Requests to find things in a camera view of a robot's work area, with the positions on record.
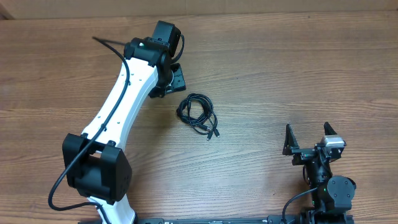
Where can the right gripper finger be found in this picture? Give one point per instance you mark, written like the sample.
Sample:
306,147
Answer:
328,129
291,146

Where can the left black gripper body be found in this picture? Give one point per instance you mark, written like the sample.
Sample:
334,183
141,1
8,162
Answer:
178,81

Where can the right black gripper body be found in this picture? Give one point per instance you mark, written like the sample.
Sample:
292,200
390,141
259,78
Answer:
302,156

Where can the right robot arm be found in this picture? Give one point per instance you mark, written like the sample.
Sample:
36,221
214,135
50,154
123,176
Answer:
331,194

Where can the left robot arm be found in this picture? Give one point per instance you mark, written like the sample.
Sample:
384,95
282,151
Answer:
95,161

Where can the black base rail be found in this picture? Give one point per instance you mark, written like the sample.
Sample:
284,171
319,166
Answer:
271,219

